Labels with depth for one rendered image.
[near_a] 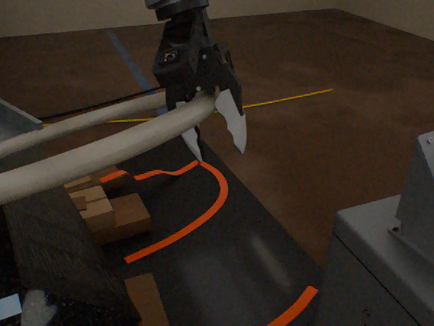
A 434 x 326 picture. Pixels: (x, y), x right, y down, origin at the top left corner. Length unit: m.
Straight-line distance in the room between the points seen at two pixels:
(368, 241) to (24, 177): 0.76
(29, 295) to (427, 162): 0.84
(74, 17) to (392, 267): 5.75
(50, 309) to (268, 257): 1.32
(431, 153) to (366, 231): 0.23
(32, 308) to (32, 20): 5.51
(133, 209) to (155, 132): 1.83
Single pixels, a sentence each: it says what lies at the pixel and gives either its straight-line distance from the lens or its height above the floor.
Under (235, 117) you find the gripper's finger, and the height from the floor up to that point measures 1.24.
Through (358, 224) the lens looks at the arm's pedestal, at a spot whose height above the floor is 0.85.
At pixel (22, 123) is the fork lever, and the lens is 0.95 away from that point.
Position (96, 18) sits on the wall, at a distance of 6.33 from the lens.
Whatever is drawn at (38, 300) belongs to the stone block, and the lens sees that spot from 1.00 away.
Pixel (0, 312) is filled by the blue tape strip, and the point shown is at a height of 0.79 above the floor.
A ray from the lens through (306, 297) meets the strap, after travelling 1.97.
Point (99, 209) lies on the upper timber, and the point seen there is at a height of 0.21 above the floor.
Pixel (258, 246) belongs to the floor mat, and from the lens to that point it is 2.17.
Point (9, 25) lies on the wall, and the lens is 6.32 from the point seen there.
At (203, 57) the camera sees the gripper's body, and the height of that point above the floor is 1.32.
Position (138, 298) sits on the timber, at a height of 0.13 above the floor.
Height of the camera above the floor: 1.48
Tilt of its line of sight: 31 degrees down
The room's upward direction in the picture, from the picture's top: straight up
